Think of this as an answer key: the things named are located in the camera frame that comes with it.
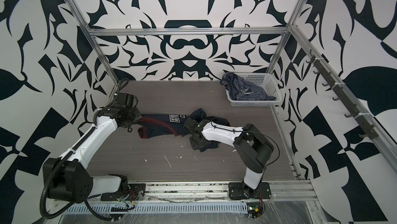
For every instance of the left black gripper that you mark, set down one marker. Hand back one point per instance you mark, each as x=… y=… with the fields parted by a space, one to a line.
x=137 y=116

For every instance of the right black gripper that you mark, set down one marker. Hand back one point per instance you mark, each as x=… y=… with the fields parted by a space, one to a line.
x=194 y=145

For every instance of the navy tank top red trim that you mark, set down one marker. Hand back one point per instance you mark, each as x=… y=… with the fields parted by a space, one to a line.
x=155 y=125

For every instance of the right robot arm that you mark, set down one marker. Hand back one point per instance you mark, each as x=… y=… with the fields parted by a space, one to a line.
x=254 y=149

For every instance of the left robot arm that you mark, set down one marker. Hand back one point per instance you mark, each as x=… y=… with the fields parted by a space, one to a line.
x=66 y=178

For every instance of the blue-grey tank top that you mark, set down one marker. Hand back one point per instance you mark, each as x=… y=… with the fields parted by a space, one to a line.
x=241 y=90

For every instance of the small green circuit board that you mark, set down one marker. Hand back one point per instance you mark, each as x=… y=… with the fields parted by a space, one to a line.
x=255 y=209

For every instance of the white plastic laundry basket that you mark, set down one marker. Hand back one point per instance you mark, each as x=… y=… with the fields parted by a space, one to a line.
x=264 y=80

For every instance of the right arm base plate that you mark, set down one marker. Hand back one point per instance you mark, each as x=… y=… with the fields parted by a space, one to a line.
x=240 y=191

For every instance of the white slotted cable duct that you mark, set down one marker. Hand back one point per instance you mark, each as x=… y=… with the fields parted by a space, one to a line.
x=173 y=208

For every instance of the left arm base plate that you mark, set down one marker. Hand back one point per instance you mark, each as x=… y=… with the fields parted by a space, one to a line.
x=133 y=192

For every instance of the aluminium frame crossbar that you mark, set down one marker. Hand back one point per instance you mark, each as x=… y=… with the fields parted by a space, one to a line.
x=187 y=31

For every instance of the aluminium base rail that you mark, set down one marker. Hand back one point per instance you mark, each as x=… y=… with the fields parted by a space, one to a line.
x=206 y=191

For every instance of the wall hook rail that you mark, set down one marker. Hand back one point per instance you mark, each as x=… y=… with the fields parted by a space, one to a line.
x=345 y=96

